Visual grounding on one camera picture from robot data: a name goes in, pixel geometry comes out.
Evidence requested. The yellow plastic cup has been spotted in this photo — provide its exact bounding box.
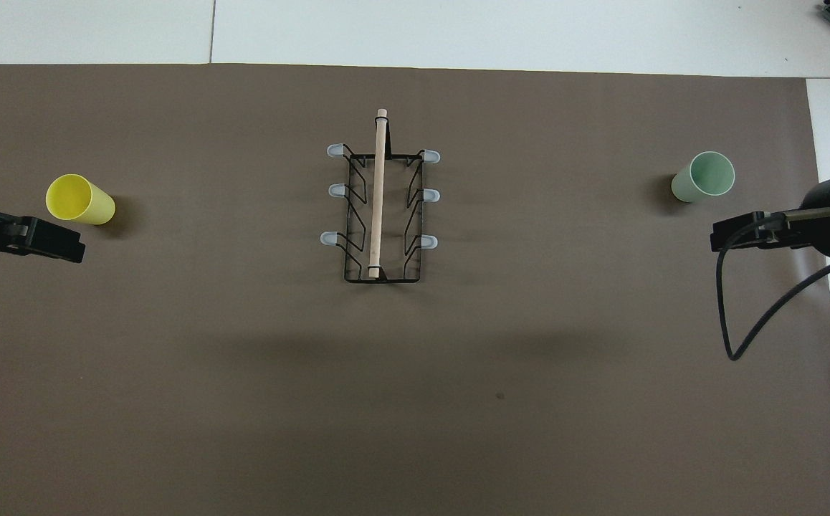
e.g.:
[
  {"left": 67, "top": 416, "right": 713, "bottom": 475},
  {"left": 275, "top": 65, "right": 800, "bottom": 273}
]
[{"left": 45, "top": 173, "right": 116, "bottom": 226}]

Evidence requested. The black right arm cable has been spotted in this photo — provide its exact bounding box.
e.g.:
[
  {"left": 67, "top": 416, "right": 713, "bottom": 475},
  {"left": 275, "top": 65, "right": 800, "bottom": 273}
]
[{"left": 716, "top": 208, "right": 830, "bottom": 362}]

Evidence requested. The brown table mat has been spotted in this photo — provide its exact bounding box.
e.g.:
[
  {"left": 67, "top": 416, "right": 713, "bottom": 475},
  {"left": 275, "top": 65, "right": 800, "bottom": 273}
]
[{"left": 0, "top": 63, "right": 830, "bottom": 516}]

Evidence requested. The pale green plastic cup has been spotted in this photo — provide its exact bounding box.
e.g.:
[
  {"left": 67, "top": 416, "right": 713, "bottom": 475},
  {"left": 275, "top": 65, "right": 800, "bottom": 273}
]
[{"left": 671, "top": 150, "right": 736, "bottom": 204}]

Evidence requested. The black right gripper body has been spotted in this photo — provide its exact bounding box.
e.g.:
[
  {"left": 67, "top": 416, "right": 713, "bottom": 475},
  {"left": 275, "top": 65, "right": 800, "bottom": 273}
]
[{"left": 770, "top": 172, "right": 830, "bottom": 261}]

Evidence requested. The black wire cup rack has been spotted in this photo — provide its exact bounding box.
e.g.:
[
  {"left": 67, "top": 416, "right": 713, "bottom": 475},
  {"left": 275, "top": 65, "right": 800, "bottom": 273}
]
[{"left": 320, "top": 108, "right": 442, "bottom": 285}]

